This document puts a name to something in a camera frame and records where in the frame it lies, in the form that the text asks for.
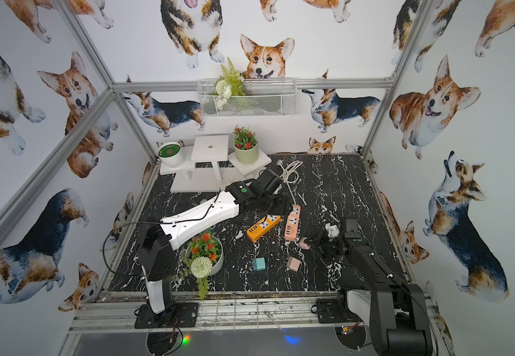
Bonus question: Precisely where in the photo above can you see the pink power strip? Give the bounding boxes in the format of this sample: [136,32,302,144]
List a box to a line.
[284,205,301,242]

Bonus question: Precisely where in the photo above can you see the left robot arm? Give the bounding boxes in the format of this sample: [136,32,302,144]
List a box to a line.
[137,169,289,316]

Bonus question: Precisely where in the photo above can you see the flower pot with white bloom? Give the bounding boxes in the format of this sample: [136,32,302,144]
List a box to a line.
[174,228,223,301]

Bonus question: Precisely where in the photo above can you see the green pot red flowers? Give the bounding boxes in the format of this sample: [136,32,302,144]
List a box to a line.
[233,126,259,165]

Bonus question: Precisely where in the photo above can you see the white cable bundle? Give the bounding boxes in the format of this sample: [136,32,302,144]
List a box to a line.
[276,159,307,206]

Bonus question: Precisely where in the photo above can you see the white tiered display stand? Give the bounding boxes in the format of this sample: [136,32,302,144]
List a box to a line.
[159,135,272,193]

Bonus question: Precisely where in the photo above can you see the orange power strip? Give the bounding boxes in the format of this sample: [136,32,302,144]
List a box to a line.
[246,215,281,242]

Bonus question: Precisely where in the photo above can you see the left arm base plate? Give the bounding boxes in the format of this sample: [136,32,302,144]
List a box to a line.
[134,303,199,329]

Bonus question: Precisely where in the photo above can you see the fern and white flower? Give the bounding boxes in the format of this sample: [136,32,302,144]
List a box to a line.
[214,58,246,111]

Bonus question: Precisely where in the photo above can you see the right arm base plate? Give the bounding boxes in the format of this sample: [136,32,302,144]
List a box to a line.
[310,299,361,324]

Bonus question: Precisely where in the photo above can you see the white pot green top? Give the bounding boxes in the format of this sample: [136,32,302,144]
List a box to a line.
[157,142,186,169]

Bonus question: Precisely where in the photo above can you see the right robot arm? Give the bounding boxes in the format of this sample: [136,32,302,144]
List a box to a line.
[309,232,437,355]

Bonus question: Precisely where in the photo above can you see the white wire wall basket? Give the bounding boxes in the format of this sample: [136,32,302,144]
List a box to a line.
[197,80,297,117]

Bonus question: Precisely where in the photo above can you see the teal plug adapter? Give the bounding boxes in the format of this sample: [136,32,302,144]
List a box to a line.
[252,258,266,271]

